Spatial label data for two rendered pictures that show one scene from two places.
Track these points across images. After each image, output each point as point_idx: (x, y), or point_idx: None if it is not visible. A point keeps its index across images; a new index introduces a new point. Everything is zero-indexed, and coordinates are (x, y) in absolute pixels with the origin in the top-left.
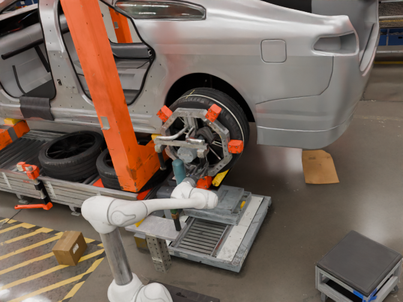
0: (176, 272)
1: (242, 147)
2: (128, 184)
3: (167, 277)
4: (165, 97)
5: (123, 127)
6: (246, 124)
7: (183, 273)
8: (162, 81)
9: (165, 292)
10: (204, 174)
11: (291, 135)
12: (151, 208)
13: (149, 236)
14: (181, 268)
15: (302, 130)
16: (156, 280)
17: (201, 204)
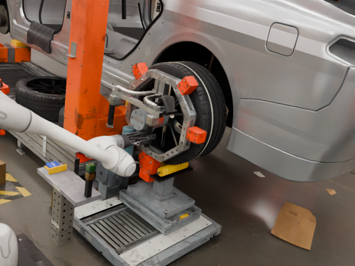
0: (68, 249)
1: (203, 139)
2: (70, 131)
3: (55, 249)
4: (153, 61)
5: (89, 64)
6: (222, 120)
7: (75, 255)
8: (157, 41)
9: (9, 240)
10: (140, 142)
11: (265, 152)
12: (39, 126)
13: (56, 191)
14: (77, 248)
15: (280, 150)
16: (42, 247)
17: (110, 163)
